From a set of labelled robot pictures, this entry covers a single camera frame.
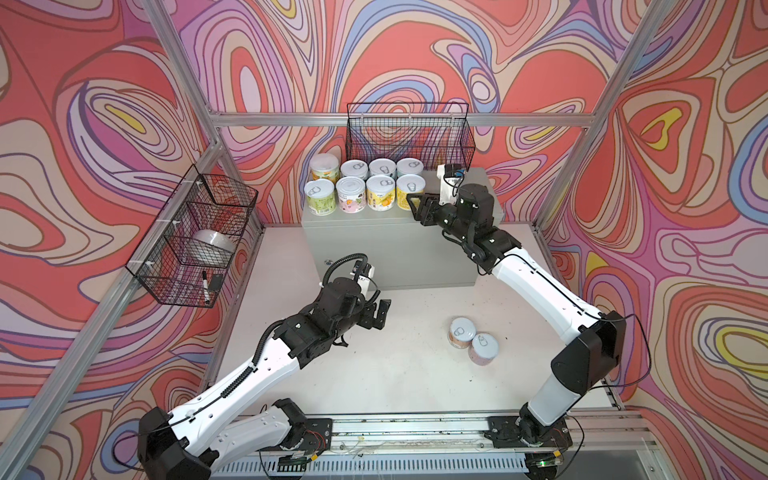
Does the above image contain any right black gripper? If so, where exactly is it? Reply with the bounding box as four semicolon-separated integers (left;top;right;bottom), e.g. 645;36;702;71
406;191;473;243

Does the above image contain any teal label can back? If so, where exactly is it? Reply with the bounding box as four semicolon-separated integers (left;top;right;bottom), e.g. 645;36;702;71
368;158;397;178

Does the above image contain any pink label can plain lid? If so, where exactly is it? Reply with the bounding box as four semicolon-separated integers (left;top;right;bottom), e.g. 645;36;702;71
336;176;367;214

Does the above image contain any green label can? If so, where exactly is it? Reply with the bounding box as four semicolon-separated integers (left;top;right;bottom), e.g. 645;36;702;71
304;179;336;216

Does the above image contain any yellow orange label can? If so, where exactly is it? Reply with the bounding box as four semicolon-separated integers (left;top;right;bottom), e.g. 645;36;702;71
309;153;341;183

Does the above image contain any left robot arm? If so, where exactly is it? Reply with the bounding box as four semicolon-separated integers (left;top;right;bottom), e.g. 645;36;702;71
137;278;391;479

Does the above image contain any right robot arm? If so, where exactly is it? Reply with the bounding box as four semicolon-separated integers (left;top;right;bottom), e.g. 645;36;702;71
406;184;626;445

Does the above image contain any grey metal cabinet box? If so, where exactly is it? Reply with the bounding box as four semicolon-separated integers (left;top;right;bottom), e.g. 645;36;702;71
301;167;505;294

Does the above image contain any red label can right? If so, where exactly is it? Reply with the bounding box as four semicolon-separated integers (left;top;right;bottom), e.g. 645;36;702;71
469;332;500;366

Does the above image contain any silver tape roll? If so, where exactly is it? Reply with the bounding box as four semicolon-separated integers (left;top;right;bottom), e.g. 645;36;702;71
193;229;236;253

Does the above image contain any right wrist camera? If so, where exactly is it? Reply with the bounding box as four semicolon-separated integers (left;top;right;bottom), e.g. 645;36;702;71
436;163;466;205

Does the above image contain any black wire basket back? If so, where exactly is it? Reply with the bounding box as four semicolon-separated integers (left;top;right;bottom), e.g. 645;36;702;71
345;100;476;170

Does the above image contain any black wire basket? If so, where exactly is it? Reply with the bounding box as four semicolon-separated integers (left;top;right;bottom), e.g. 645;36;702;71
127;166;258;308
345;100;476;170

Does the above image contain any aluminium front rail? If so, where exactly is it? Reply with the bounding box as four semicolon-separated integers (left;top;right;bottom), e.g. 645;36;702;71
324;409;657;456

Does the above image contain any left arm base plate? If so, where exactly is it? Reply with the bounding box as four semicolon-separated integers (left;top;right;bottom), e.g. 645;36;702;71
263;417;334;454

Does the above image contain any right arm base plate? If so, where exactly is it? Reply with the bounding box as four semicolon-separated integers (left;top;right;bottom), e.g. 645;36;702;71
482;416;573;450

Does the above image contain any black wire basket left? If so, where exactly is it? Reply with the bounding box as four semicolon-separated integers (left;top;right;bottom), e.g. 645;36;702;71
127;166;258;308

